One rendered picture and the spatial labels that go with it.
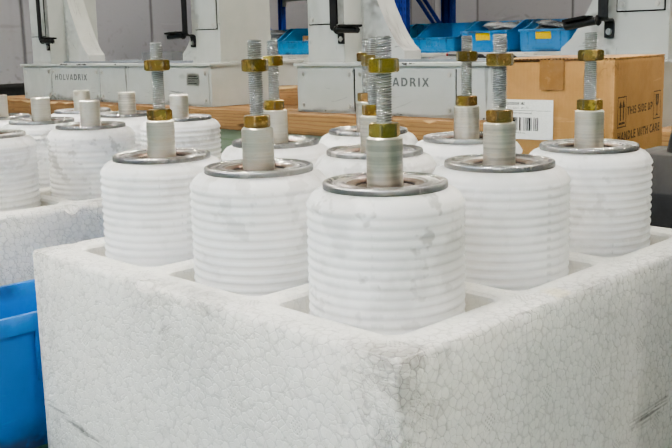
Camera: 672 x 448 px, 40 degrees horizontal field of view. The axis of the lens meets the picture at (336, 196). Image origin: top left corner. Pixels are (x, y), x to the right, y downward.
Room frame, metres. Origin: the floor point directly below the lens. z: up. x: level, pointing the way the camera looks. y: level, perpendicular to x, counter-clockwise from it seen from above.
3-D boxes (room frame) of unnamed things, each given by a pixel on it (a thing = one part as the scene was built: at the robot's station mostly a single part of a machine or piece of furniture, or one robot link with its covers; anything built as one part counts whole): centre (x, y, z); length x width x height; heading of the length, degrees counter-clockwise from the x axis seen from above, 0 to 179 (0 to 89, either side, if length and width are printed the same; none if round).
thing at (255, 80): (0.63, 0.05, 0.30); 0.01 x 0.01 x 0.08
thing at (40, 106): (1.10, 0.35, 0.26); 0.02 x 0.02 x 0.03
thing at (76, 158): (1.01, 0.27, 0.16); 0.10 x 0.10 x 0.18
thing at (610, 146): (0.71, -0.20, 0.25); 0.08 x 0.08 x 0.01
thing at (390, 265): (0.54, -0.03, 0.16); 0.10 x 0.10 x 0.18
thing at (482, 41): (6.27, -1.16, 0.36); 0.50 x 0.38 x 0.21; 137
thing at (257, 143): (0.63, 0.05, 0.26); 0.02 x 0.02 x 0.03
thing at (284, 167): (0.63, 0.05, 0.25); 0.08 x 0.08 x 0.01
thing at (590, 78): (0.71, -0.20, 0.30); 0.01 x 0.01 x 0.08
